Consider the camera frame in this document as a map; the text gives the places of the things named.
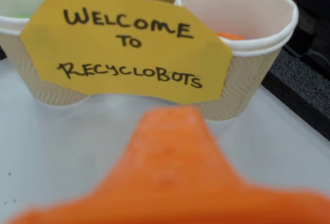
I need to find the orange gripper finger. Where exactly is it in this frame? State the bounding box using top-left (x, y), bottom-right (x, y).
top-left (2, 105), bottom-right (330, 224)

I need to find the orange paper parcel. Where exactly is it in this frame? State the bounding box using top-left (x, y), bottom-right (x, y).
top-left (216, 31), bottom-right (245, 41)

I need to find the yellow handwritten welcome sign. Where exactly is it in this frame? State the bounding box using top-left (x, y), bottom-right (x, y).
top-left (20, 0), bottom-right (234, 105)

